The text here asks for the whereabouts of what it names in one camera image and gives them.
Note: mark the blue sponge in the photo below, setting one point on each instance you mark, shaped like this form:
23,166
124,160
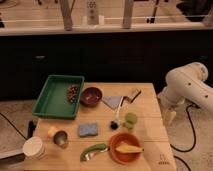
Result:
85,130

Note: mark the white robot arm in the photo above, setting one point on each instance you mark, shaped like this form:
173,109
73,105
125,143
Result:
186,82

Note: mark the grey folded cloth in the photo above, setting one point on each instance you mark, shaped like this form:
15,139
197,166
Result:
112,101

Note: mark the dark red bowl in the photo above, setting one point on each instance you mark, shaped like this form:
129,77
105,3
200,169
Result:
91,96

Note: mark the bunch of red grapes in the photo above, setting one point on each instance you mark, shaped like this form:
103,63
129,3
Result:
72,93

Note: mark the black head white brush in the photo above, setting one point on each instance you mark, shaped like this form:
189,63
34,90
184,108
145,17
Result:
116,122

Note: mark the green plastic cup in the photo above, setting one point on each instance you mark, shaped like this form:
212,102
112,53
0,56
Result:
130,120

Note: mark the green plastic tray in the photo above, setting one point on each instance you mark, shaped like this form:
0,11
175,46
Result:
52,101

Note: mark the orange bowl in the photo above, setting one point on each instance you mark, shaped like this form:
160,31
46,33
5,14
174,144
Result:
123,139

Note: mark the yellow corn cob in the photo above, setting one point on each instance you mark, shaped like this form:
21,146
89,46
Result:
127,149

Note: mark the steel cup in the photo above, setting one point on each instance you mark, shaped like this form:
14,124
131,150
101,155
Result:
58,137

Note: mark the white paper cup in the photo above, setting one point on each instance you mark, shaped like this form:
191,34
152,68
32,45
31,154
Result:
34,147

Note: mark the green handled fork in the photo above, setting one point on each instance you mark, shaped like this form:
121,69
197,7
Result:
94,148

